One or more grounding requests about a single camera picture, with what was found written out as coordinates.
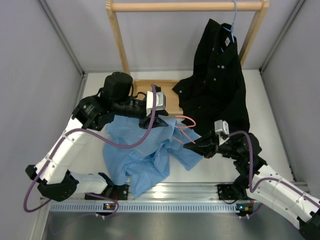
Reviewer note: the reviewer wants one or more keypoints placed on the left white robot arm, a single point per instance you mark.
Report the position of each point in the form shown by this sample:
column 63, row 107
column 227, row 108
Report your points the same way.
column 52, row 176

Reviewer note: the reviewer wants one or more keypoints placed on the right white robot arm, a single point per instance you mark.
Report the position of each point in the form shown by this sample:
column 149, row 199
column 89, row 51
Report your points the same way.
column 257, row 180

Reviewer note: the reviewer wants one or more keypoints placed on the aluminium frame rail left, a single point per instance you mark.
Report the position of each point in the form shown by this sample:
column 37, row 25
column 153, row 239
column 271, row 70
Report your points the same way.
column 67, row 47

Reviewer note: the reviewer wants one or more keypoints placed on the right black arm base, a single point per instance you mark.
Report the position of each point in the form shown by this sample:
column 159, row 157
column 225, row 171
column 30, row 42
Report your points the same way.
column 226, row 192

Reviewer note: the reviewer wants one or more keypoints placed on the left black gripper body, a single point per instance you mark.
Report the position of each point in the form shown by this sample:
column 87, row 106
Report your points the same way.
column 144, row 122

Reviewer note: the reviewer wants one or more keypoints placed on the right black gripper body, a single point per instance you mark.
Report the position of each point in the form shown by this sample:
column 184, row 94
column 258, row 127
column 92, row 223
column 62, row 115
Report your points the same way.
column 224, row 148

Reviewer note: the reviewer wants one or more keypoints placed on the blue wire hanger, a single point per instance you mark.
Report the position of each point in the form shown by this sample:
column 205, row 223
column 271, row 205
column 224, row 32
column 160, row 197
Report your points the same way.
column 232, row 22

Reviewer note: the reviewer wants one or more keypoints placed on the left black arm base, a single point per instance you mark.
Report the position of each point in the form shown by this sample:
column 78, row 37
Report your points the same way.
column 120, row 192

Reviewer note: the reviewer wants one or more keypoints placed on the pink wire hanger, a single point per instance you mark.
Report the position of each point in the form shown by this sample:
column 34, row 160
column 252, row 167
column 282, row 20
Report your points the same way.
column 181, row 128

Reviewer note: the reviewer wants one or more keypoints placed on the wooden clothes rack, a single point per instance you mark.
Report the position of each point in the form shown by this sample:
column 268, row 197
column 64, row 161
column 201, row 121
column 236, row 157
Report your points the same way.
column 156, row 40

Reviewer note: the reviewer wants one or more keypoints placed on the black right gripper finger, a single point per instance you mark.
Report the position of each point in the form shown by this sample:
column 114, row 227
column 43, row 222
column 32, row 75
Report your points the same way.
column 203, row 150
column 207, row 140

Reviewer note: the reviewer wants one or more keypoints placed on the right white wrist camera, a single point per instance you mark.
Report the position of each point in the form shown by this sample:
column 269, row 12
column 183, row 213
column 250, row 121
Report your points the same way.
column 221, row 129

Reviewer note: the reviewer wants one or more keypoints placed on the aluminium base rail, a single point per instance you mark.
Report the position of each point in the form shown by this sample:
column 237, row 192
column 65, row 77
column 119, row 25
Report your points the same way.
column 178, row 192

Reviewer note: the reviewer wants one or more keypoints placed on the light blue shirt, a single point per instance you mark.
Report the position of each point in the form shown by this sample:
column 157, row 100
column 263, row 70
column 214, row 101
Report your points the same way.
column 149, row 163

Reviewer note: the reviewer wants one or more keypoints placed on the grey slotted cable duct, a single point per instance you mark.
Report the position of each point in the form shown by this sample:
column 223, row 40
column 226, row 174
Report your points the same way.
column 146, row 207

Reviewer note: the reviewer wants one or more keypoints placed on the black shirt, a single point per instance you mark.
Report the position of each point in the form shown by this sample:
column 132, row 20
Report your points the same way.
column 216, row 89

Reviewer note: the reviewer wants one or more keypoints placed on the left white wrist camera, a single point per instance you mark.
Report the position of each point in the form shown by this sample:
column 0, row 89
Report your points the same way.
column 160, row 102

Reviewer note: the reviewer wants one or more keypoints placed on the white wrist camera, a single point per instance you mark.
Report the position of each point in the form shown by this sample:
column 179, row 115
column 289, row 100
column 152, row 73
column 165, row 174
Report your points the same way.
column 160, row 102
column 221, row 129

